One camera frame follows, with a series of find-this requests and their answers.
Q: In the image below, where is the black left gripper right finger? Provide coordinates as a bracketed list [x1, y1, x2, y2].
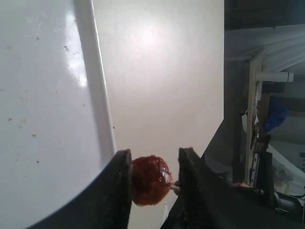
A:
[162, 148, 305, 229]

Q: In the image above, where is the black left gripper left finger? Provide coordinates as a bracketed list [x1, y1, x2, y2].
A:
[31, 149, 132, 229]

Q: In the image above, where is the red meatball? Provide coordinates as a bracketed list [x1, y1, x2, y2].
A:
[131, 155, 173, 207]

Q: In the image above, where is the white rectangular plastic tray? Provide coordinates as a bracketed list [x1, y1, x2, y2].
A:
[0, 0, 114, 229]

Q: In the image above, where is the blue object in background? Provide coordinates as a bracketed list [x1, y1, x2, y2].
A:
[263, 96, 288, 132]

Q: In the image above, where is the wooden frame in background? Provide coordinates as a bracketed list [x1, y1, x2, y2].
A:
[243, 47, 305, 189]

